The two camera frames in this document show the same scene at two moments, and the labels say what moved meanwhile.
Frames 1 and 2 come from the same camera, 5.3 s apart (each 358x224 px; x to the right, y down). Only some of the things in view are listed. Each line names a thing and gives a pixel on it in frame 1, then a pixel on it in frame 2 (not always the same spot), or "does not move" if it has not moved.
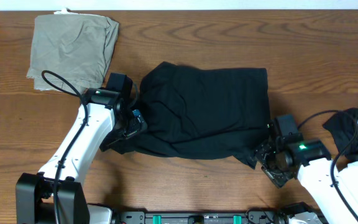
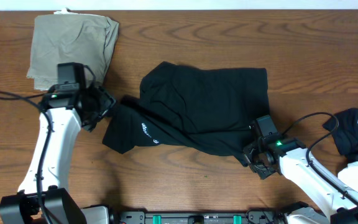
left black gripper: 132,130 → 103,104
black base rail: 256,216 does not move
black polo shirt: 199,114 does not move
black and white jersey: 357,132 does not move
